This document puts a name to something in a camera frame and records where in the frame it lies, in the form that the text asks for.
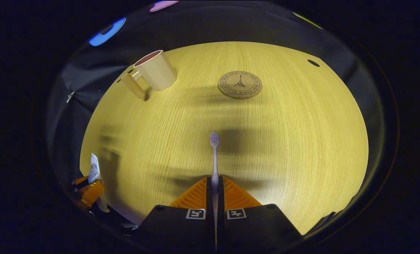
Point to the black backdrop cloth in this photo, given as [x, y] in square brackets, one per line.
[231, 24]

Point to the round cork coaster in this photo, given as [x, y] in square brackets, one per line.
[239, 84]

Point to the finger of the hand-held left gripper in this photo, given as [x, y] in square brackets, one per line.
[91, 193]
[80, 180]

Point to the white toothpaste tube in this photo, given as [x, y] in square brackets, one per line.
[94, 169]

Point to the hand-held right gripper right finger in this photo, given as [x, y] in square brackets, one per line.
[221, 218]

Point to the silver metal clip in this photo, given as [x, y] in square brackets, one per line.
[70, 96]

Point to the beige cup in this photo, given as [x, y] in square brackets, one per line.
[157, 72]

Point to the white toothbrush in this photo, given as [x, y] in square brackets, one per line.
[215, 158]

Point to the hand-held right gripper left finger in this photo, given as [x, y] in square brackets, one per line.
[209, 218]

